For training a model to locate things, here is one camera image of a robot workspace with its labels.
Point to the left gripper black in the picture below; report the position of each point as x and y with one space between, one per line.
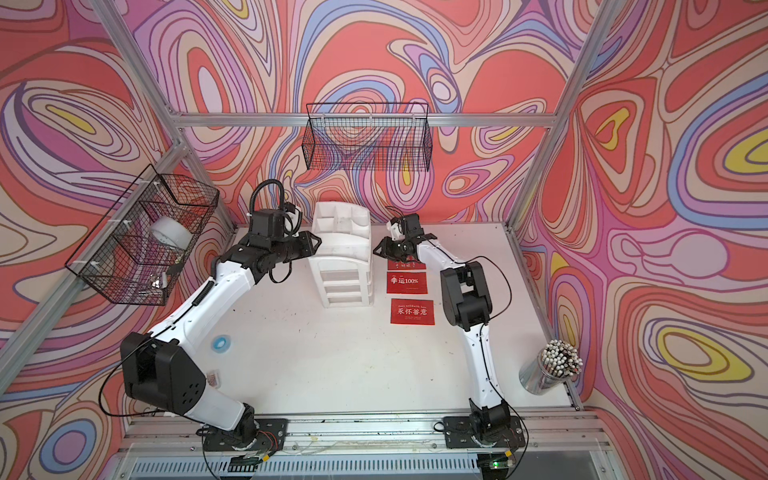
307 240

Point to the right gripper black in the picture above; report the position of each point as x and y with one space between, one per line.
386 249

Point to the red postcard white text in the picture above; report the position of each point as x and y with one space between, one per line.
405 266

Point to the white plastic drawer organizer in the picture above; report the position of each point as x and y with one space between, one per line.
342 265

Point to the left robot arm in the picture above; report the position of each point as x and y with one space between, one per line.
158 367

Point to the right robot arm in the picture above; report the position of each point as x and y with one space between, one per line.
467 305

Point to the black clip in basket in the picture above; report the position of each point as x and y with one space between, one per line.
174 270

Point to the white tape roll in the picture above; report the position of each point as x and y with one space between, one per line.
171 233

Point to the cup of white pencils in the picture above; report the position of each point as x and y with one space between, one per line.
557 362

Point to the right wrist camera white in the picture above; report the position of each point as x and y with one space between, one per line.
394 230

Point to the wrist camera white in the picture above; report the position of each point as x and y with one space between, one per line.
394 230
293 218

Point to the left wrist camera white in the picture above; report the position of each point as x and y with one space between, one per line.
293 218

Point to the black wire basket back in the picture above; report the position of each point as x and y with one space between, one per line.
368 136

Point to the black wire basket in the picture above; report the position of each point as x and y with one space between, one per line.
368 136
121 260

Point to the black wire basket left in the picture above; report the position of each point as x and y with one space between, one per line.
121 260

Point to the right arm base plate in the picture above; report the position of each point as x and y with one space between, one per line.
464 432

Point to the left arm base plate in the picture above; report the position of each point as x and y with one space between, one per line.
261 435

